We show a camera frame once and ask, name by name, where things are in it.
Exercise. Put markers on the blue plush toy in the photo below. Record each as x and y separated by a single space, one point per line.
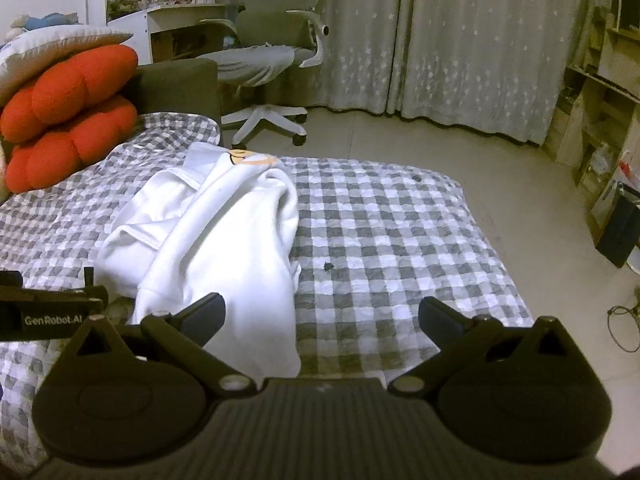
26 22

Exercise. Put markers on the red plush cushion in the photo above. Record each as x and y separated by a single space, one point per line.
59 153
87 82

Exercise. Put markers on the grey white office chair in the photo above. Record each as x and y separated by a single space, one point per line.
274 36

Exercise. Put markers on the white grey pillow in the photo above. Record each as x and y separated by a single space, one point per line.
32 52

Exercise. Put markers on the upper red plush cushion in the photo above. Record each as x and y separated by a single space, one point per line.
87 82

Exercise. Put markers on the grey star patterned curtain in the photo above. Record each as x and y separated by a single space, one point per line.
490 65

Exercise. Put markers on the white long sleeve shirt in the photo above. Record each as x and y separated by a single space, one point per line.
225 222

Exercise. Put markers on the white desk with shelves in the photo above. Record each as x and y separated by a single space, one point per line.
167 30

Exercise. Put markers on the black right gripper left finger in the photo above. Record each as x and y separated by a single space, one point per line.
183 336

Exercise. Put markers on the grey white checkered bedsheet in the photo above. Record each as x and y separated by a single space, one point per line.
373 240

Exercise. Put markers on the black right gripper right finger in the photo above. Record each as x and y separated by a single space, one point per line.
460 340

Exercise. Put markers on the black bag on floor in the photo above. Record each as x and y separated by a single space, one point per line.
621 228

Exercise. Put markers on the lower red plush cushion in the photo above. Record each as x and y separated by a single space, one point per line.
59 153

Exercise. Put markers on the wooden shelf unit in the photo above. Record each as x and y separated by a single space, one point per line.
595 126

